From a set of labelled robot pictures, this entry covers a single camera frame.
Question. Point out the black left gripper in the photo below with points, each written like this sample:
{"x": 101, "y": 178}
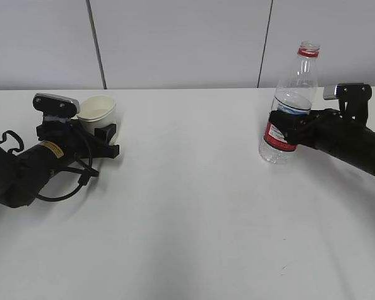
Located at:
{"x": 68, "y": 142}

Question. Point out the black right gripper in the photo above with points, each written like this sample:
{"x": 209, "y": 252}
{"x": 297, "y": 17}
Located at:
{"x": 332, "y": 134}

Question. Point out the white paper cup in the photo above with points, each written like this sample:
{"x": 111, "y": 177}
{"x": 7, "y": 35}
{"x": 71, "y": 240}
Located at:
{"x": 97, "y": 112}

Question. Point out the clear plastic water bottle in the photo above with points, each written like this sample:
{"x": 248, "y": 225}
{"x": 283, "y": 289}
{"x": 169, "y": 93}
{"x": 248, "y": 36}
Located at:
{"x": 293, "y": 99}

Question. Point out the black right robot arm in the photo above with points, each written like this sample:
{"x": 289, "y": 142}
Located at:
{"x": 365, "y": 163}

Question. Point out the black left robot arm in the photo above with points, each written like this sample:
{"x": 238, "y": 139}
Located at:
{"x": 22, "y": 178}

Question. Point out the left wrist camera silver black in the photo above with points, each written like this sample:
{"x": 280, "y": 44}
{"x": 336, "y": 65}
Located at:
{"x": 55, "y": 107}

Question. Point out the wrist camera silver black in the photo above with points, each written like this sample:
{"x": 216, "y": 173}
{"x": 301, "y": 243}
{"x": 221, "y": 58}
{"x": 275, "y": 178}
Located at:
{"x": 352, "y": 98}
{"x": 55, "y": 107}

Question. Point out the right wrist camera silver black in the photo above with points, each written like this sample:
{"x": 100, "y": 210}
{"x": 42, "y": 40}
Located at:
{"x": 352, "y": 98}

